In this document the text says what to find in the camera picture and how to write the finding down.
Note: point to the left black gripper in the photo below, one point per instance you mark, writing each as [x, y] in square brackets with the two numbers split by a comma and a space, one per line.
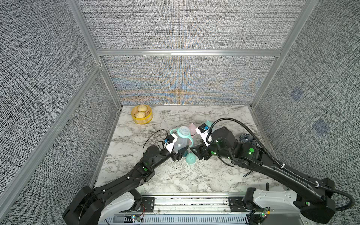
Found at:
[178, 155]

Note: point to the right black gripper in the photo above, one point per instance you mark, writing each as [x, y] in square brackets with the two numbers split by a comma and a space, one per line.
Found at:
[201, 149]

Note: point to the clear bottle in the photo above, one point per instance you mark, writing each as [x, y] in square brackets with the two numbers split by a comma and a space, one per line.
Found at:
[184, 138]

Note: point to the pink bottle cap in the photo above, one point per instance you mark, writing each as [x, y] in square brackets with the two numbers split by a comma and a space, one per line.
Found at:
[192, 127]

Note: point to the mint bottle cap front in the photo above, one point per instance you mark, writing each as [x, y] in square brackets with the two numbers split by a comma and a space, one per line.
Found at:
[208, 123]

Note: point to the mint bottle cap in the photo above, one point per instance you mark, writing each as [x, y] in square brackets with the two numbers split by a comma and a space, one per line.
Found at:
[191, 158]
[208, 123]

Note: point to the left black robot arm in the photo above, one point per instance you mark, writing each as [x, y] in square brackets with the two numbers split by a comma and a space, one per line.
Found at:
[93, 205]

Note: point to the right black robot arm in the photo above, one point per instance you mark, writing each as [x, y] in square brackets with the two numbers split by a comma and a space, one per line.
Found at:
[314, 202]

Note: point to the mint bottle cap middle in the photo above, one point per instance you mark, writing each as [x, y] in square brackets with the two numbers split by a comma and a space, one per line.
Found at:
[191, 158]

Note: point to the dark blue flower dish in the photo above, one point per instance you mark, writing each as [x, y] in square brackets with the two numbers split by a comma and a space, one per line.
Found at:
[246, 138]

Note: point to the yellow steamer basket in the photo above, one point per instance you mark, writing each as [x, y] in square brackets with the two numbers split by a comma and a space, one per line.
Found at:
[147, 119]

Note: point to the lower beige bun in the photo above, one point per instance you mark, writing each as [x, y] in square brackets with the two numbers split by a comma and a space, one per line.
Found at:
[140, 115]

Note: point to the beige bun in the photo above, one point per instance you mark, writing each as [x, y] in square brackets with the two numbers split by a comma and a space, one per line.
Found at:
[140, 115]
[142, 108]

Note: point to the upper beige bun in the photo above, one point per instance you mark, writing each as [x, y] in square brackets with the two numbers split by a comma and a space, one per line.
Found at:
[142, 108]

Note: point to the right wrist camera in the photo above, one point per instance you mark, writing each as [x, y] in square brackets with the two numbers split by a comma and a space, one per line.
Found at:
[203, 131]

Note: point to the aluminium front rail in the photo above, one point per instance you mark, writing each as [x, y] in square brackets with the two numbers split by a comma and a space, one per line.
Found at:
[278, 202]

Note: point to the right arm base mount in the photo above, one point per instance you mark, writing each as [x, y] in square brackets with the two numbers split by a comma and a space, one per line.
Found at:
[237, 204]

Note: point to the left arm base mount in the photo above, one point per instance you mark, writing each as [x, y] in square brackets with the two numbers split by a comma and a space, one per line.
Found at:
[146, 204]

